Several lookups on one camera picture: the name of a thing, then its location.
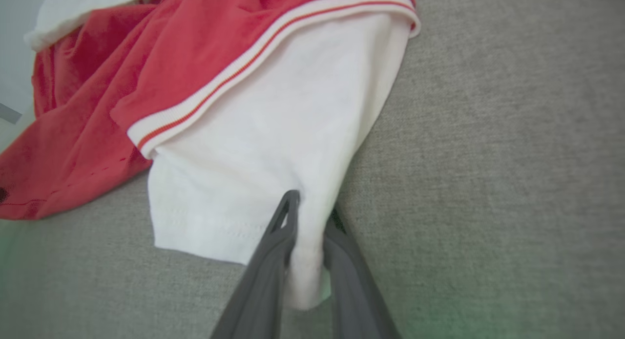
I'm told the grey fabric sofa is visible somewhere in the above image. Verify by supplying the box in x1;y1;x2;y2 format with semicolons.
0;0;625;339

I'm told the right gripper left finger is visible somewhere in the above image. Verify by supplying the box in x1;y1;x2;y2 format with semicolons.
210;190;301;339

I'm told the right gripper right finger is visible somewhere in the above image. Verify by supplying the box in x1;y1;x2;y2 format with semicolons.
322;210;401;339

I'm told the red white basketball jersey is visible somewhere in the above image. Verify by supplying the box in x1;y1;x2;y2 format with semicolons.
0;0;422;311

